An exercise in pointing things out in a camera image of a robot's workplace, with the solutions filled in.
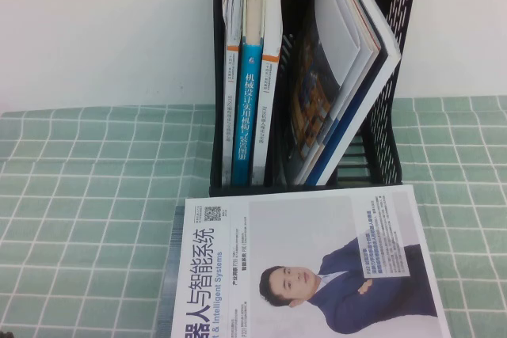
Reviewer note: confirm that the blue spine book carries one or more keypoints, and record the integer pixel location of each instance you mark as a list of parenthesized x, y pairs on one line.
[(242, 124)]

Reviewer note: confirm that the magazine with man cover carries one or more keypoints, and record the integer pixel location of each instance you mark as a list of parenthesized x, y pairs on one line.
[(301, 243)]

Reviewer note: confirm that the worn white orange-band book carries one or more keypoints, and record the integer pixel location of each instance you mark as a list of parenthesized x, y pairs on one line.
[(229, 116)]

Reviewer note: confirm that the black mesh book holder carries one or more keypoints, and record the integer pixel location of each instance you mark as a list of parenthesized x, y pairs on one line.
[(216, 77)]

